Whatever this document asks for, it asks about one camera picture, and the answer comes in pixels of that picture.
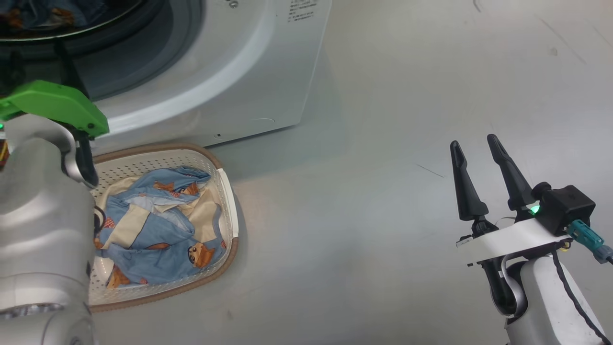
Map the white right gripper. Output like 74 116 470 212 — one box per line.
450 134 573 317

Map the cream plastic laundry basket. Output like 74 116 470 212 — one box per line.
86 142 239 313

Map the white front-load washing machine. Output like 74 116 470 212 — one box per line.
0 0 333 155

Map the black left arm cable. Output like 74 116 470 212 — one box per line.
93 206 107 237

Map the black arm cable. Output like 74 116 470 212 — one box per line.
93 206 107 237
551 251 613 345

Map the blue cream bear print garment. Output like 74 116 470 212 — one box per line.
93 166 228 290

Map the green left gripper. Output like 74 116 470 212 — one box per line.
0 39 110 138

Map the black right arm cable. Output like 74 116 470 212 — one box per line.
551 251 613 345

